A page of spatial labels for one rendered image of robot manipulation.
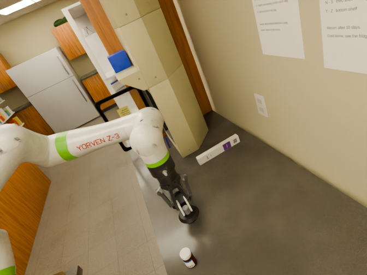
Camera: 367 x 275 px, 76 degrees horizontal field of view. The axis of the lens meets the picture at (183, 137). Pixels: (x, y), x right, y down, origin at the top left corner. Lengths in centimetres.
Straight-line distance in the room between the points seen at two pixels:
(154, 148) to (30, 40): 627
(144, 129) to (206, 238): 50
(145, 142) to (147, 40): 60
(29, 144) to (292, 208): 96
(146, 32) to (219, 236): 93
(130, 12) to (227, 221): 98
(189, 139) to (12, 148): 86
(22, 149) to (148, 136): 41
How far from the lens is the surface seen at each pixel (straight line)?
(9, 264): 114
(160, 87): 122
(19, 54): 695
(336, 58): 79
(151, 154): 75
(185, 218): 100
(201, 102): 174
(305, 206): 100
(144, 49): 119
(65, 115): 637
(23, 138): 91
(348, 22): 73
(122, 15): 117
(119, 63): 138
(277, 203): 102
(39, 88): 628
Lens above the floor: 173
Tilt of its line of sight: 30 degrees down
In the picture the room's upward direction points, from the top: 25 degrees counter-clockwise
